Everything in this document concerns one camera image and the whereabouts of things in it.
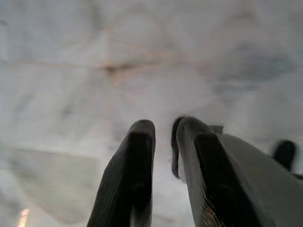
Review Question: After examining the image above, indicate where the black robot foot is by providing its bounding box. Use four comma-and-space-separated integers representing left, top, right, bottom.
273, 140, 297, 171

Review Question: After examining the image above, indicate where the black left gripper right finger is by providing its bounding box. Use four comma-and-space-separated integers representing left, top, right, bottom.
170, 116, 276, 227

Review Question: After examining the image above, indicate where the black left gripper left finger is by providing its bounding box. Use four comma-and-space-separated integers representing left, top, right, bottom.
86, 119, 156, 227

